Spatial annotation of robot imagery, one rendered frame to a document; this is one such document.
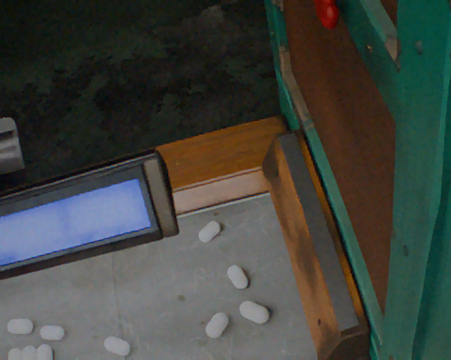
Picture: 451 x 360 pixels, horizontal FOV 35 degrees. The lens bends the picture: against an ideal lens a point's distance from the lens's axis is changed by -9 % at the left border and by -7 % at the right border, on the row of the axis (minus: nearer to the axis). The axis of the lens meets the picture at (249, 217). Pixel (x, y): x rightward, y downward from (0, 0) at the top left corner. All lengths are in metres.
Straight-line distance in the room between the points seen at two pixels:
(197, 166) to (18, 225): 0.46
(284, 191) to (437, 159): 0.53
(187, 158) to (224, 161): 0.05
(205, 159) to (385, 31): 0.64
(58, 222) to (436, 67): 0.39
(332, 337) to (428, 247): 0.35
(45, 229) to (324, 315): 0.33
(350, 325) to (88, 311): 0.37
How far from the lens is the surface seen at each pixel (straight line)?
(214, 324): 0.93
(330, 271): 0.83
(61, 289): 1.04
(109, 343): 0.95
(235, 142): 1.08
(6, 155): 0.95
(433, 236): 0.47
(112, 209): 0.64
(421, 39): 0.39
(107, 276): 1.02
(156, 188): 0.63
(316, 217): 0.87
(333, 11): 0.52
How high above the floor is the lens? 1.58
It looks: 54 degrees down
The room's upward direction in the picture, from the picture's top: 12 degrees counter-clockwise
